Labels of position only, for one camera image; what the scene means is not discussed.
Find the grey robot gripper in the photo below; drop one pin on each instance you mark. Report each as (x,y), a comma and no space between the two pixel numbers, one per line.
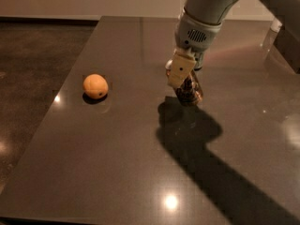
(193,37)

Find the orange LaCroix can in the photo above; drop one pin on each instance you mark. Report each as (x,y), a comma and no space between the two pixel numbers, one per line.
(189,93)

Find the orange fruit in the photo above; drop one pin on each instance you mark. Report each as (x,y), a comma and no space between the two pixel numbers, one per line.
(95,86)

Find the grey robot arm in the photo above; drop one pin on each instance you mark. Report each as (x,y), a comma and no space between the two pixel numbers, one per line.
(201,20)

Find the clear plastic water bottle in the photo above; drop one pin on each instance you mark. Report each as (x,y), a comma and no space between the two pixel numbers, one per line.
(271,36)

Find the green white soda can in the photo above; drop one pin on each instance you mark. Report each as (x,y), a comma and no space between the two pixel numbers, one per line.
(199,60)

